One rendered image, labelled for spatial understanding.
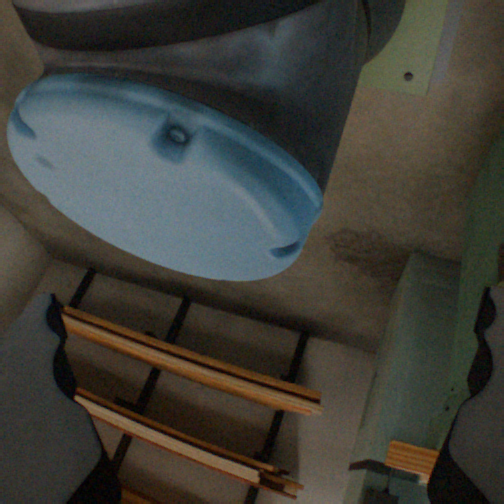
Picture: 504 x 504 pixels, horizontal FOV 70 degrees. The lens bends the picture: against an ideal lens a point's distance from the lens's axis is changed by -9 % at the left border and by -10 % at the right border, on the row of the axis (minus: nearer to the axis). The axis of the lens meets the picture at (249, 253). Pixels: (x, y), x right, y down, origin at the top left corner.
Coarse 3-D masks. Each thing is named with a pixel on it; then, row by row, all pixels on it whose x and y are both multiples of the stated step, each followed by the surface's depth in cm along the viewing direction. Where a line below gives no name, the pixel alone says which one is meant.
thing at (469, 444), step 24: (480, 312) 11; (480, 336) 10; (480, 360) 9; (480, 384) 8; (480, 408) 7; (456, 432) 6; (480, 432) 6; (456, 456) 6; (480, 456) 6; (432, 480) 7; (456, 480) 6; (480, 480) 6
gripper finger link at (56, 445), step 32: (32, 320) 10; (0, 352) 9; (32, 352) 9; (64, 352) 9; (0, 384) 8; (32, 384) 8; (64, 384) 9; (0, 416) 7; (32, 416) 7; (64, 416) 7; (0, 448) 6; (32, 448) 6; (64, 448) 6; (96, 448) 6; (0, 480) 6; (32, 480) 6; (64, 480) 6; (96, 480) 6
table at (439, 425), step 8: (456, 408) 52; (440, 416) 58; (448, 416) 54; (432, 424) 61; (440, 424) 57; (448, 424) 53; (432, 432) 59; (440, 432) 55; (432, 440) 58; (440, 440) 54; (432, 448) 57; (440, 448) 53
